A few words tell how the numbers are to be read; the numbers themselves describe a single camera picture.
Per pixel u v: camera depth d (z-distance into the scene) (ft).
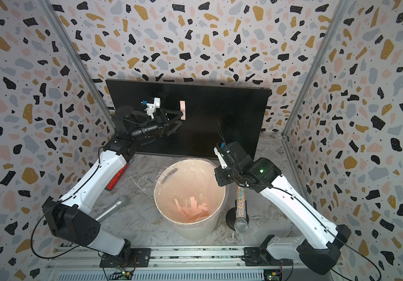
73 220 1.32
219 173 1.92
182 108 2.25
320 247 1.23
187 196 2.64
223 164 1.92
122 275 2.33
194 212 2.55
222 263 2.41
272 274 2.35
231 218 2.75
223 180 1.92
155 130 2.03
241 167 1.55
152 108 2.10
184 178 2.39
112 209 2.75
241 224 2.05
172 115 2.06
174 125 2.30
